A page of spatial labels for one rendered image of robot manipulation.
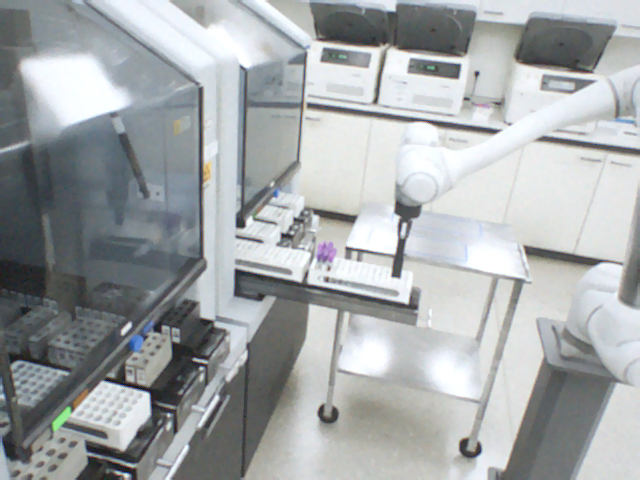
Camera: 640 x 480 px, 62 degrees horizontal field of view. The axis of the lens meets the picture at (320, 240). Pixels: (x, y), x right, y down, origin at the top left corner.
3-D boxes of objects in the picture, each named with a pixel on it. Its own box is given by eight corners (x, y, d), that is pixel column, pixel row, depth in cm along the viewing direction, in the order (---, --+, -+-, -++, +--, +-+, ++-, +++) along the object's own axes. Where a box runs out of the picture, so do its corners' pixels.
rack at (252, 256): (207, 266, 162) (207, 248, 159) (220, 253, 171) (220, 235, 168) (300, 285, 157) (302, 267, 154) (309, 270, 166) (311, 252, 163)
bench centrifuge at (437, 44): (376, 107, 362) (392, -4, 332) (386, 92, 417) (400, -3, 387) (459, 118, 353) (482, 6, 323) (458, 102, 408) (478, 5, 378)
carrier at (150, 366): (163, 355, 120) (162, 334, 117) (172, 357, 120) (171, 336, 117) (136, 389, 110) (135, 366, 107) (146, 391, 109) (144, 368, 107)
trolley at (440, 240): (315, 422, 217) (336, 243, 181) (337, 355, 257) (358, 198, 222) (481, 463, 205) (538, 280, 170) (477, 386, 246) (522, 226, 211)
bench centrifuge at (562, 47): (504, 124, 348) (531, 10, 318) (498, 107, 403) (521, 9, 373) (593, 137, 338) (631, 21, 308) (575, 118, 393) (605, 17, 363)
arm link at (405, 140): (392, 172, 146) (392, 188, 135) (401, 116, 140) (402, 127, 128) (431, 177, 146) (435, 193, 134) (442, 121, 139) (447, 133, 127)
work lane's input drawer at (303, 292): (194, 286, 164) (193, 261, 160) (212, 266, 176) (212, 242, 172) (430, 336, 151) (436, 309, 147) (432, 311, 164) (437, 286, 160)
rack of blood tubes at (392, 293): (307, 287, 156) (308, 268, 154) (315, 271, 165) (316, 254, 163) (407, 307, 151) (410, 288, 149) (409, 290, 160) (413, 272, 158)
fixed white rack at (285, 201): (222, 207, 205) (223, 192, 202) (232, 198, 214) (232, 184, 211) (296, 220, 200) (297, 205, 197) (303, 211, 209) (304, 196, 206)
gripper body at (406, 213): (396, 193, 148) (391, 223, 152) (393, 204, 141) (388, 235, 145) (423, 198, 147) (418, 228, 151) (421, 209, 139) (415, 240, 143)
